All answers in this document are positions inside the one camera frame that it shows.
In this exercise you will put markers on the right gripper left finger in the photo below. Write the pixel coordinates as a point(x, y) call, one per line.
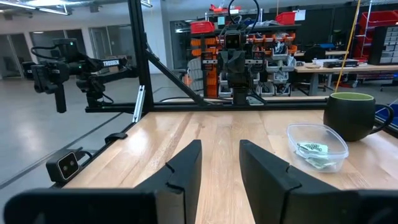
point(180, 186)

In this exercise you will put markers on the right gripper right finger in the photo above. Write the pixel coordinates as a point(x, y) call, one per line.
point(267, 186)

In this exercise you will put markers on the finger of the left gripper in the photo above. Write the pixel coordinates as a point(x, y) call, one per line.
point(233, 81)
point(243, 81)

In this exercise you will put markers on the green white sachet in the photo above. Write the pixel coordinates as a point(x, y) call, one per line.
point(320, 163)
point(312, 147)

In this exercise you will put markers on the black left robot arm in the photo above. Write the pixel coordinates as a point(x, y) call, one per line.
point(240, 95)

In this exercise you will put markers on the red storage bin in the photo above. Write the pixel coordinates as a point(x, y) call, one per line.
point(202, 27)
point(285, 18)

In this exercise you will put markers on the rack with orange bins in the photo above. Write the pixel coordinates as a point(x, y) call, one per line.
point(211, 77)

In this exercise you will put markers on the clear rectangular plastic container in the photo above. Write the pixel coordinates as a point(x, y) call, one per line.
point(298, 133)

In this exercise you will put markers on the black table clamp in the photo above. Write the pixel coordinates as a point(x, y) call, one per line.
point(115, 137)

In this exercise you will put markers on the black equipment box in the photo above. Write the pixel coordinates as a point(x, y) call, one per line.
point(340, 63)

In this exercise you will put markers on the dark mug green inside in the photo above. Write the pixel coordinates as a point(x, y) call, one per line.
point(351, 118)

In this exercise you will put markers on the wooden workbench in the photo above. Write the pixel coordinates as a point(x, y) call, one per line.
point(367, 68)

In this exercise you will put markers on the red shelf rack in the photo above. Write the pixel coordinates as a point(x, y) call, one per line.
point(377, 18)

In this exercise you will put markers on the grey drawer cabinet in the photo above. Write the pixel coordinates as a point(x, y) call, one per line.
point(388, 46)

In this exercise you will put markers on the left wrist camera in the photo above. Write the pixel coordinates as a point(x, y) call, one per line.
point(232, 40)

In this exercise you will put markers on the black aluminium table frame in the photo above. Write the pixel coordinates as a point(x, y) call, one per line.
point(140, 62)

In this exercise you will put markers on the silver aluminium bracket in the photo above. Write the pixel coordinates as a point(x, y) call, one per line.
point(139, 102)

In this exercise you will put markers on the black table-level camera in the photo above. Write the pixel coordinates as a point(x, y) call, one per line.
point(65, 166)

